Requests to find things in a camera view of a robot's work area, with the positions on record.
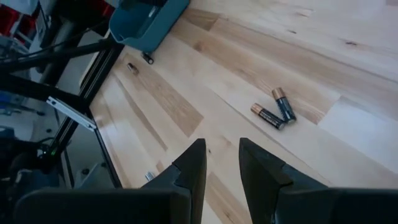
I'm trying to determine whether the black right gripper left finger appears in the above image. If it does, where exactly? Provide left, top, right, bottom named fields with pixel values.
left=12, top=138, right=208, bottom=224

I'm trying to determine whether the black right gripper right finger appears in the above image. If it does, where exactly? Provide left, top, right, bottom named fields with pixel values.
left=238, top=137, right=398, bottom=224

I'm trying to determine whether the black and silver battery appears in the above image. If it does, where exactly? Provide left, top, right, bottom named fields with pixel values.
left=141, top=52, right=155, bottom=65

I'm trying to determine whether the small black copper-top battery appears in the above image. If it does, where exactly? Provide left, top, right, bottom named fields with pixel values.
left=126, top=62, right=140, bottom=76

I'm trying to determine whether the teal plastic bin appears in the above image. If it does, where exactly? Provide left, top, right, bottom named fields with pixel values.
left=108, top=0, right=191, bottom=53

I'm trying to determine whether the red storage bin rack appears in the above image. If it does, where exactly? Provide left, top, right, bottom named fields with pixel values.
left=0, top=3, right=24, bottom=35

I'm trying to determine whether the white metal bracket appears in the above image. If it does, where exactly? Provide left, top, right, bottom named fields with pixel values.
left=45, top=95, right=98, bottom=132

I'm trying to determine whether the black aluminium table frame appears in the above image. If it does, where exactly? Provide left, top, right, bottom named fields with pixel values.
left=0, top=29, right=126, bottom=190

